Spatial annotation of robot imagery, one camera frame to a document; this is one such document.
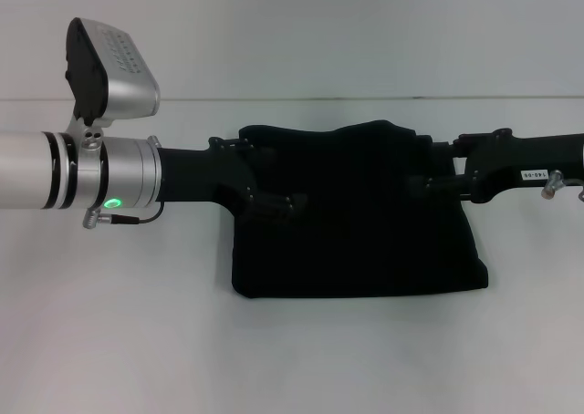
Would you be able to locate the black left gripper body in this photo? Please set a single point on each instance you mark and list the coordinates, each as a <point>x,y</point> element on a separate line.
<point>201,172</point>

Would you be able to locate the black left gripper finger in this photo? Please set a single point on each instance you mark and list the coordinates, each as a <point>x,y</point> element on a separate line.
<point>230,144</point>
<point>274,206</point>

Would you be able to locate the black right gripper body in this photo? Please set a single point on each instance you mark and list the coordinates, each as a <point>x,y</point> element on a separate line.
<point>520,168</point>

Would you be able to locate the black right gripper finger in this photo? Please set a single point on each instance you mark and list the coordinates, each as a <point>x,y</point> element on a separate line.
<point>445,146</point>
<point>438,187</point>

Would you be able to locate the black t-shirt with pink print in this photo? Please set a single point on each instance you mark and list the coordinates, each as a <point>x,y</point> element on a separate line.
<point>365,231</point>

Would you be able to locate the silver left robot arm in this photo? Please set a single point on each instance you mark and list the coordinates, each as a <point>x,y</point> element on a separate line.
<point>77,170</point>

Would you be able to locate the silver elbow connector right gripper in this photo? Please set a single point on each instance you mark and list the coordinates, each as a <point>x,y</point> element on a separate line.
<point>553,183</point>

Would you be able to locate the silver vented wrist camera box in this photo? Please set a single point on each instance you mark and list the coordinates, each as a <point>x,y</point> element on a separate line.
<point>109,72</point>

